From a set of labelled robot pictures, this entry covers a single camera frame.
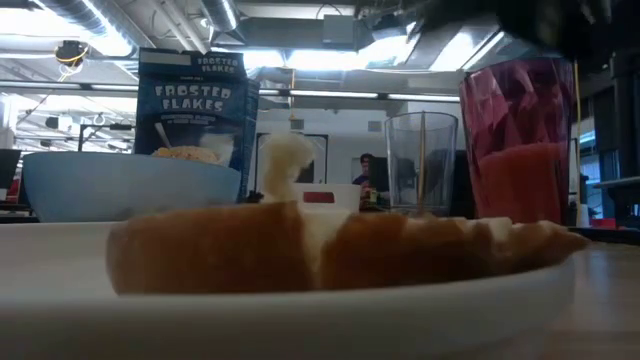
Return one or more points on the pink tumbler with juice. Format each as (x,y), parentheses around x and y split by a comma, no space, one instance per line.
(517,150)

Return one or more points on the dark background cabinet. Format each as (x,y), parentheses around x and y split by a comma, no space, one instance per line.
(622,130)

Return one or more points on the silver ceiling duct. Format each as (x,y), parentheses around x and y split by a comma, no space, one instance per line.
(220,12)
(85,20)

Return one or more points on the person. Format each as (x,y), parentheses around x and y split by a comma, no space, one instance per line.
(364,175)

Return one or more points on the clear drinking glass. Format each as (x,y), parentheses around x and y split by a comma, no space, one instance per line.
(405,150)

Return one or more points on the cream white plate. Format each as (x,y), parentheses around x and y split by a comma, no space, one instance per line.
(300,320)

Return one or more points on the black background stand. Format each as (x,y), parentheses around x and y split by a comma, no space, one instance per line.
(100,131)

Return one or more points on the blue frosted flakes cereal box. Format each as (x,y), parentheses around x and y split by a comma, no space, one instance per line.
(195,115)

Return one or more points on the blue bowl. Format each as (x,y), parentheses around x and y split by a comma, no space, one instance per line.
(125,187)

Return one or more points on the white plastic container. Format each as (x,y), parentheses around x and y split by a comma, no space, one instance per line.
(345,197)

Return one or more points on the bread slice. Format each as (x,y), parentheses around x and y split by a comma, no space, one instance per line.
(210,250)

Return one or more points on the black monitor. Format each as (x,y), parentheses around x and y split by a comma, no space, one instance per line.
(9,167)

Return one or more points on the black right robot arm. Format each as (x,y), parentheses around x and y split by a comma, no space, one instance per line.
(540,20)

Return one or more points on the thin stirrer stick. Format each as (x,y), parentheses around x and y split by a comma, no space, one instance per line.
(422,160)

